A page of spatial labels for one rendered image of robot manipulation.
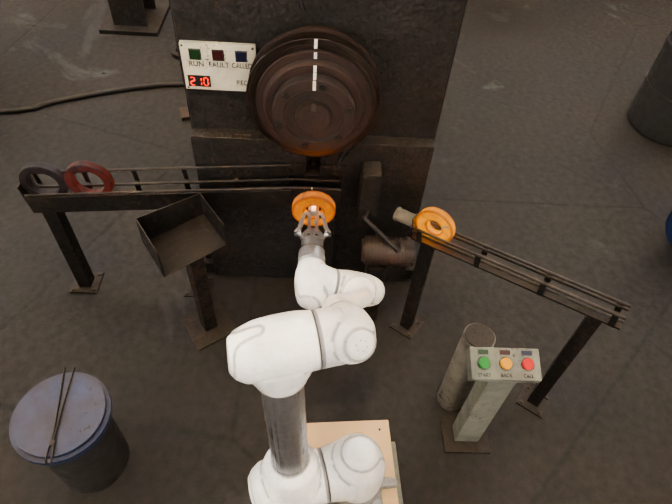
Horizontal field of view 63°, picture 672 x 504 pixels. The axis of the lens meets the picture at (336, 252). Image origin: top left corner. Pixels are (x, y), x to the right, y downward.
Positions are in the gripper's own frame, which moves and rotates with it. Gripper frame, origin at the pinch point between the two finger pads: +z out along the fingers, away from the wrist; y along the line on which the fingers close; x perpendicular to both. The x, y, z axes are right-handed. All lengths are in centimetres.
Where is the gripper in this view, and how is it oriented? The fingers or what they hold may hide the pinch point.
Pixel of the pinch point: (313, 206)
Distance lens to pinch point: 194.4
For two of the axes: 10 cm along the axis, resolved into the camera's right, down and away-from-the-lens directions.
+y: 10.0, 0.3, 0.4
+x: 0.5, -6.1, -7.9
